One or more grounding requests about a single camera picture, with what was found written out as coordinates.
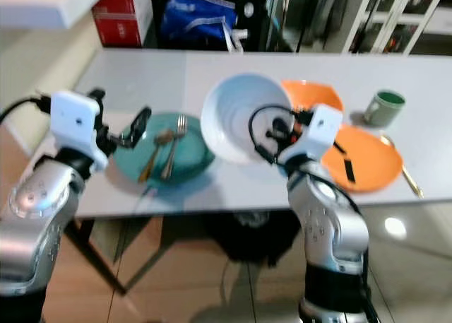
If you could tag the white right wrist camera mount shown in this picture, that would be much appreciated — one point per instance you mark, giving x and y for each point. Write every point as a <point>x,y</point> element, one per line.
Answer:
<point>319,131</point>

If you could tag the silver fork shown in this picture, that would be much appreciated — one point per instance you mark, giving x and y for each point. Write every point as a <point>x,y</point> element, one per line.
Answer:
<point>174,143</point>

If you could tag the teal plate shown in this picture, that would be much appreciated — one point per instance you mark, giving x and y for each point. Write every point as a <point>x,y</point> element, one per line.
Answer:
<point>194,153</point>

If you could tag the red cardboard box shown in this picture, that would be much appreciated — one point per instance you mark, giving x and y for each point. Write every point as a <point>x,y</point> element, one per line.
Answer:
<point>121,19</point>

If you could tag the long gold spoon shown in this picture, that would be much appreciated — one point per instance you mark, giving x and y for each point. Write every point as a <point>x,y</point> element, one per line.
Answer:
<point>408,174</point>

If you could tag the white glass-door cabinet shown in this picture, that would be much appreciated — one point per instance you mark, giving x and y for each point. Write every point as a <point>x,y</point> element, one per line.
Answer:
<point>388,19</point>

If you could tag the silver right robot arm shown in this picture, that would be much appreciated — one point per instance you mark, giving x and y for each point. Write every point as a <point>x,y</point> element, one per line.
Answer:
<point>332,231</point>

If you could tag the black bag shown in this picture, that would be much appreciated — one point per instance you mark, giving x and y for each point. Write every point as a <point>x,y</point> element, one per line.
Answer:
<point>251,238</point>

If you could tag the blue bag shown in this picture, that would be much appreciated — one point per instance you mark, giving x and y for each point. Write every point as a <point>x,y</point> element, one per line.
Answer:
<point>198,22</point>

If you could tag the orange plate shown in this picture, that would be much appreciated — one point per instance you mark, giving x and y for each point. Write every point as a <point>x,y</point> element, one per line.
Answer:
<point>371,157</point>

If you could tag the black table leg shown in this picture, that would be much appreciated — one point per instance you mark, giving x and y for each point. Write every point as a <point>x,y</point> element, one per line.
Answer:
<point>102,263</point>

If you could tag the white counter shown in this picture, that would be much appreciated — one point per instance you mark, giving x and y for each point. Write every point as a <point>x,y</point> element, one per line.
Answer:
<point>49,1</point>

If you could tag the dark glass cabinet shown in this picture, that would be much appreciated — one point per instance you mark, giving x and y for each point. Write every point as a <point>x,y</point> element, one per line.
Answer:
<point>296,15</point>

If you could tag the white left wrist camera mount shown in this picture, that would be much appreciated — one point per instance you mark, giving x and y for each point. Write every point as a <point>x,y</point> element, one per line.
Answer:
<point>76,121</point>

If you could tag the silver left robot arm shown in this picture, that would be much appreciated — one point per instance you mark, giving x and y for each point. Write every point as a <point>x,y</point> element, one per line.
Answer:
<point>35,217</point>

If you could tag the large white bowl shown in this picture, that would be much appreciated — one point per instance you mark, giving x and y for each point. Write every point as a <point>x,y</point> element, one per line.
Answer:
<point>229,114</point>

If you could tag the orange bowl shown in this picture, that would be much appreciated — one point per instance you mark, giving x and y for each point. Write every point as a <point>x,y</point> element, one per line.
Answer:
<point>314,95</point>

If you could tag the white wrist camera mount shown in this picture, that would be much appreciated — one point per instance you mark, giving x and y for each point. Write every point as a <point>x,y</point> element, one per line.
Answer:
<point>319,131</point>
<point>76,121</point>

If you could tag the green mug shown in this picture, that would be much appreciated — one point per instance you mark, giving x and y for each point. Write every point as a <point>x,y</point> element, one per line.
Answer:
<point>383,111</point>

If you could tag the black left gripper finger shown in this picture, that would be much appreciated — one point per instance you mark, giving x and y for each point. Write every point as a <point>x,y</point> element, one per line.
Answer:
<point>143,121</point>

